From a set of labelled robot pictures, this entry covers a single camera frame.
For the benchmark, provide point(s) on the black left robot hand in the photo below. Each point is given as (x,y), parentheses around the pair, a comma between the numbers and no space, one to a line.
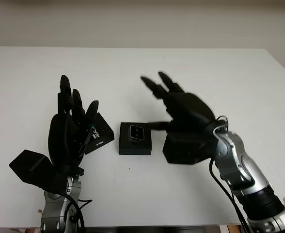
(62,140)

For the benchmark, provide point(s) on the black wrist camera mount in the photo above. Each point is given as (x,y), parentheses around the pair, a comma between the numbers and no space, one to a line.
(31,167)
(183,150)

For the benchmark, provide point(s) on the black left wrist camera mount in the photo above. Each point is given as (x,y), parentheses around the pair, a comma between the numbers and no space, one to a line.
(31,167)

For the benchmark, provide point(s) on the black camera box base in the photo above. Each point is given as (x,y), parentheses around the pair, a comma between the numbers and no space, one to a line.
(135,149)

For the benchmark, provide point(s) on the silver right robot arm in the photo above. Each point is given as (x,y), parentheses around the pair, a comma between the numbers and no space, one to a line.
(244,170)

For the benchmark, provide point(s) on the black box lid RealSense print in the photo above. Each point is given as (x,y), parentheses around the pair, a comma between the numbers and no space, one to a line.
(101,137)

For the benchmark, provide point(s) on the small silver depth camera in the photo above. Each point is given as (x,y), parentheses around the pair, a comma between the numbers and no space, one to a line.
(137,132)

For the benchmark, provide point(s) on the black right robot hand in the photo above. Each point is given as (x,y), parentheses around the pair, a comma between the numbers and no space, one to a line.
(188,109)

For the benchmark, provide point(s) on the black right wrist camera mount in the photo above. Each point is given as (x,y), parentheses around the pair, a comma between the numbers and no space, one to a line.
(183,150)

